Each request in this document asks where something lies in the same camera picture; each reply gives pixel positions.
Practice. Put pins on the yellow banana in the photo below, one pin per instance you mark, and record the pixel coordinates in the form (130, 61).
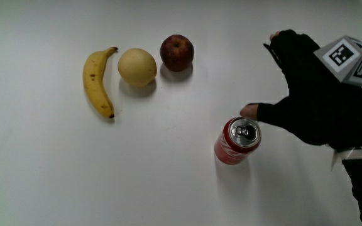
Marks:
(95, 83)

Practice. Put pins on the red apple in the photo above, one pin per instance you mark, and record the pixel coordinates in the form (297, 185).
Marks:
(177, 52)

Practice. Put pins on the person's right hand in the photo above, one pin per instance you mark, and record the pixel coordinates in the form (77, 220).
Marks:
(319, 103)

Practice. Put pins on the yellow round pear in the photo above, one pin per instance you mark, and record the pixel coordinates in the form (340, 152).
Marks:
(137, 67)

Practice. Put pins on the red cola can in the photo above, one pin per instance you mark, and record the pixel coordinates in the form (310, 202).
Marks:
(236, 141)

